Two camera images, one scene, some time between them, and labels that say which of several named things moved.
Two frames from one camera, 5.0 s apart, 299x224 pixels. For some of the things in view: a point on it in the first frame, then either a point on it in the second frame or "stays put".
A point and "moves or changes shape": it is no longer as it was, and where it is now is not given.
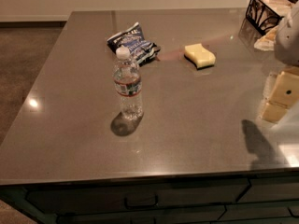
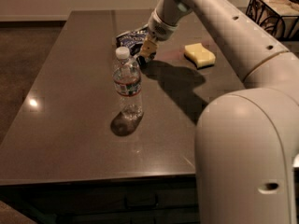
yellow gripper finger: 274,112 → 141,54
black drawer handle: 140,206 stays put
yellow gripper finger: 286,89 → 149,48
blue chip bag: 141,49 moves or changes shape
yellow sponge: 199,55 stays put
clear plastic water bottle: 127,78 stays put
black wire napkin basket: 266,9 stays put
